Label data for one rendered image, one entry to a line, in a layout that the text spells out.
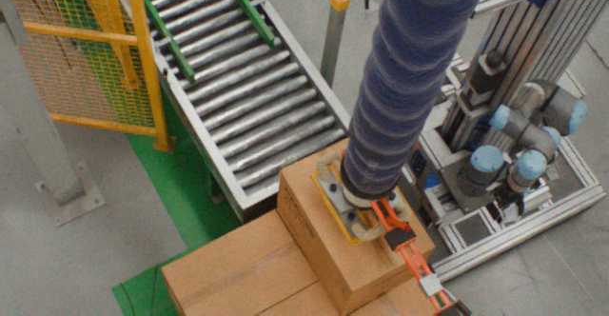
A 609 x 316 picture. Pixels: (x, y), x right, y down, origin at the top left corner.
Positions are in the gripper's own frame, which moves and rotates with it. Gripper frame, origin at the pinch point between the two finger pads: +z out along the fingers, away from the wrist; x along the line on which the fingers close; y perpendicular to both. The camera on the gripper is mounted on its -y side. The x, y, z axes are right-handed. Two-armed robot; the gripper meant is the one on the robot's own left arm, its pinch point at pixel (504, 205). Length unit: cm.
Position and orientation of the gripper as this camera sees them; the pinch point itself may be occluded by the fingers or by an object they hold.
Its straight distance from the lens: 256.0
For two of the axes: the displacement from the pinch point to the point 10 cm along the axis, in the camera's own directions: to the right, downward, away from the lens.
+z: -0.8, 4.7, 8.8
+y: -8.9, 3.7, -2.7
